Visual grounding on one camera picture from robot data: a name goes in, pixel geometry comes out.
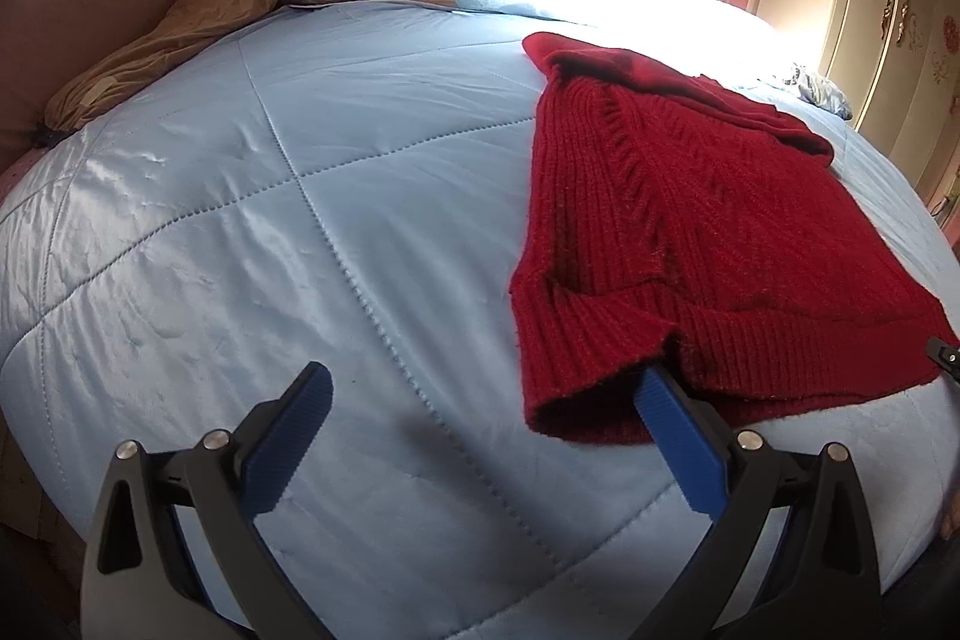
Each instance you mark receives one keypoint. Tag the light blue quilted bedspread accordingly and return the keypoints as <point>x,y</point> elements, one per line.
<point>346,185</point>

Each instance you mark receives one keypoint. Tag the person right hand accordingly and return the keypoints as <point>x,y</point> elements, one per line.
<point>950,523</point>

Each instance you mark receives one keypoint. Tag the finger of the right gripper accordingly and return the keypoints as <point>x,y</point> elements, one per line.
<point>946,356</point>

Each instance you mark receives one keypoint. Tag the red knit sweater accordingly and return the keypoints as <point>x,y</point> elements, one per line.
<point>674,223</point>

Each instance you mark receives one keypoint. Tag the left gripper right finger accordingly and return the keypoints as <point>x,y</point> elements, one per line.
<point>790,552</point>

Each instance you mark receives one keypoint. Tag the cream ornate wardrobe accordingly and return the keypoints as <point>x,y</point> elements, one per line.
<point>897,63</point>

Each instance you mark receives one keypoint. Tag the tan crumpled cloth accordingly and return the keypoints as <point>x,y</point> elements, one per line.
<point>187,28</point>

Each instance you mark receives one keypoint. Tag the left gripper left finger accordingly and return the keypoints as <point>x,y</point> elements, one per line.
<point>139,578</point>

